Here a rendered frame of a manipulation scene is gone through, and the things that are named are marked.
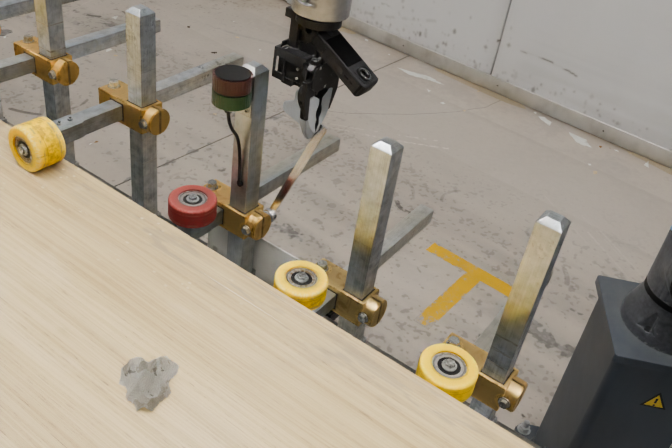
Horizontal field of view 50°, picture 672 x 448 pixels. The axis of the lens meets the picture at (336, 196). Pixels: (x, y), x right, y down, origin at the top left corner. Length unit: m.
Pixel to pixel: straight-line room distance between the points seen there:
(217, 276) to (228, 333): 0.11
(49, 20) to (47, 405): 0.79
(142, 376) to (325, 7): 0.56
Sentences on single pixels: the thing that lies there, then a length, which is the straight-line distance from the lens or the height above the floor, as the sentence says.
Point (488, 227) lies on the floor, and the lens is 2.88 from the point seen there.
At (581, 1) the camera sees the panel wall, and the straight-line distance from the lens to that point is 3.67.
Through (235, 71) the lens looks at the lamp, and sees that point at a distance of 1.10.
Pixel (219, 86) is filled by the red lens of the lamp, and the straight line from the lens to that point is 1.08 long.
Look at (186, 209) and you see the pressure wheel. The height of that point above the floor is 0.91.
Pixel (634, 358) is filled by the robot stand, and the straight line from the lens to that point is 1.62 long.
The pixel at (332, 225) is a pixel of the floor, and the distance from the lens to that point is 2.70.
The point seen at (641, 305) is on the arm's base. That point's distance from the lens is 1.66.
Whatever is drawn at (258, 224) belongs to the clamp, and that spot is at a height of 0.86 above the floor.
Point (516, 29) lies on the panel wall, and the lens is 3.82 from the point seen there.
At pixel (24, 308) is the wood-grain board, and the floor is 0.90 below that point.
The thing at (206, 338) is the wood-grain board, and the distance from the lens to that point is 0.99.
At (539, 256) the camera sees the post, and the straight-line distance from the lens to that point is 0.97.
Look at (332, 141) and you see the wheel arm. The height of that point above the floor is 0.86.
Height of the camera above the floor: 1.62
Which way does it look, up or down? 35 degrees down
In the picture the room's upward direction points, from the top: 9 degrees clockwise
